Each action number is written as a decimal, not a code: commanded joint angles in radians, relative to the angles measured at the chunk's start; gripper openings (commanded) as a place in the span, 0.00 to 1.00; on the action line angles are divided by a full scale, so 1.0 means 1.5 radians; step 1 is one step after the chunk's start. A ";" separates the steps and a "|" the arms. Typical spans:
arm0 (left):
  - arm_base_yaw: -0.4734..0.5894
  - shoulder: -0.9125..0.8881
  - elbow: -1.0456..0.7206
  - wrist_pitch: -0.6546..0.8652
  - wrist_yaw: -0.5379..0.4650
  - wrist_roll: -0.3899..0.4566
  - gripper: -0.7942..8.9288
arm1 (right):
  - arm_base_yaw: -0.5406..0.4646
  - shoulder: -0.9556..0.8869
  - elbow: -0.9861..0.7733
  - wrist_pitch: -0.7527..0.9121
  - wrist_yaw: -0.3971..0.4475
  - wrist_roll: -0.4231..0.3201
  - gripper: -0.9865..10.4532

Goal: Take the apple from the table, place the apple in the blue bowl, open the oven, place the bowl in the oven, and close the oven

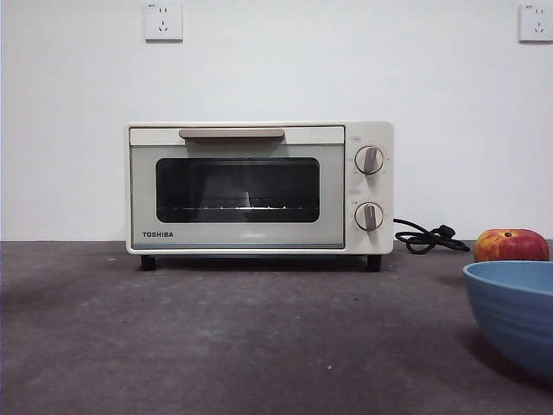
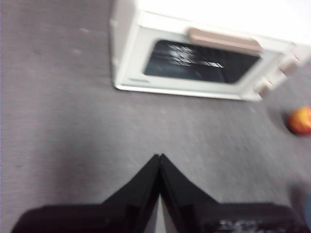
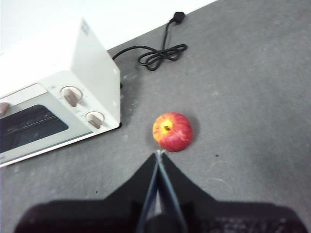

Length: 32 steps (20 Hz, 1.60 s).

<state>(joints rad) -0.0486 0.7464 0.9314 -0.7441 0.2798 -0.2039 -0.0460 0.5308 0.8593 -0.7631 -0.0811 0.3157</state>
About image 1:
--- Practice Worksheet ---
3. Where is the cream Toshiba toaster oven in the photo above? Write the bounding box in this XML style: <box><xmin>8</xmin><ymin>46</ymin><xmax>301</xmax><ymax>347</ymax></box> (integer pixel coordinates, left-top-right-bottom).
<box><xmin>124</xmin><ymin>120</ymin><xmax>395</xmax><ymax>272</ymax></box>

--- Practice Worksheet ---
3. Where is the red yellow apple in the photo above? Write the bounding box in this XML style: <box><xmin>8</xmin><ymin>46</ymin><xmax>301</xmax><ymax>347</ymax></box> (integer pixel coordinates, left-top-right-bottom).
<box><xmin>474</xmin><ymin>228</ymin><xmax>550</xmax><ymax>263</ymax></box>

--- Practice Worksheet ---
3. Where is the cream oven timer knob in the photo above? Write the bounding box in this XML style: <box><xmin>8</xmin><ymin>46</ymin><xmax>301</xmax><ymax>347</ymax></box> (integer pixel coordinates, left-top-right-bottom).
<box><xmin>353</xmin><ymin>201</ymin><xmax>385</xmax><ymax>232</ymax></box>

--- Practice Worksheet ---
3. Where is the white wall socket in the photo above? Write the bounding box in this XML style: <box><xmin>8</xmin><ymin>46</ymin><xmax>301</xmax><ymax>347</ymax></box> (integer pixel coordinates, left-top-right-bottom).
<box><xmin>518</xmin><ymin>3</ymin><xmax>553</xmax><ymax>43</ymax></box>
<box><xmin>143</xmin><ymin>0</ymin><xmax>184</xmax><ymax>43</ymax></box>

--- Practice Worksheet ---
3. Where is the blue ribbed bowl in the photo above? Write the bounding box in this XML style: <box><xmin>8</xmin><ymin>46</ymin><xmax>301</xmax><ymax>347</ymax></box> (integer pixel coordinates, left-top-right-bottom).
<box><xmin>462</xmin><ymin>260</ymin><xmax>553</xmax><ymax>384</ymax></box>

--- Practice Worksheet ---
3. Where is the cream oven temperature knob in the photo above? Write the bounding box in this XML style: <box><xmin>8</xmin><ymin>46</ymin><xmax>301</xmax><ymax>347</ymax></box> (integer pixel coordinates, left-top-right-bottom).
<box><xmin>353</xmin><ymin>145</ymin><xmax>385</xmax><ymax>176</ymax></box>

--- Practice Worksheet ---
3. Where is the black oven power cable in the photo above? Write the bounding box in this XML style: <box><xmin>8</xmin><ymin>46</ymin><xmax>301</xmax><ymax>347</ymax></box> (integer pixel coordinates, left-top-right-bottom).
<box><xmin>391</xmin><ymin>217</ymin><xmax>471</xmax><ymax>254</ymax></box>

